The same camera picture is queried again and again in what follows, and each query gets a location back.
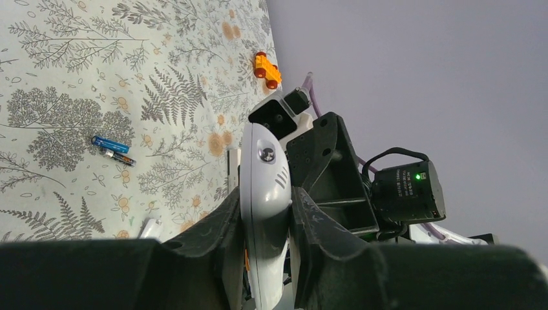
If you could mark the white battery cover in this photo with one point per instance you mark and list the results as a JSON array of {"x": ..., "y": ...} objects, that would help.
[{"x": 152, "y": 230}]

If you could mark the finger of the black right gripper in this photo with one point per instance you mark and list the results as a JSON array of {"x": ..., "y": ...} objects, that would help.
[{"x": 323, "y": 162}]

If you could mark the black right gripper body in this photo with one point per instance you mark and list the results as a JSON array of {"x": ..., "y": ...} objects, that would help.
[{"x": 384, "y": 230}]

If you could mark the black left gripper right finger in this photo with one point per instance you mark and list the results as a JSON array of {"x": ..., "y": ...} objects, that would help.
[{"x": 333, "y": 269}]

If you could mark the yellow toy car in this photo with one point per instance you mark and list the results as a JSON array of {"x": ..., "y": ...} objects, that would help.
[{"x": 265, "y": 69}]

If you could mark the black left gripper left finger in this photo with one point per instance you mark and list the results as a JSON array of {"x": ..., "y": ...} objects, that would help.
[{"x": 201, "y": 268}]

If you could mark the white air conditioner remote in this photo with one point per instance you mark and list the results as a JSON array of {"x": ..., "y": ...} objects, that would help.
[{"x": 265, "y": 198}]

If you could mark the floral patterned table mat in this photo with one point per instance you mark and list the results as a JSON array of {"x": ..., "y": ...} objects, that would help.
[{"x": 173, "y": 80}]

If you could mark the blue battery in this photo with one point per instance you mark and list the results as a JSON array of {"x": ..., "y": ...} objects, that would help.
[{"x": 111, "y": 145}]

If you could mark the long white rectangular remote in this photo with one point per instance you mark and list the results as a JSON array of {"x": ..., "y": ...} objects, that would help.
[{"x": 234, "y": 156}]

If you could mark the small black battery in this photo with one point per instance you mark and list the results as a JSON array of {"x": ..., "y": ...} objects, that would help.
[{"x": 120, "y": 158}]

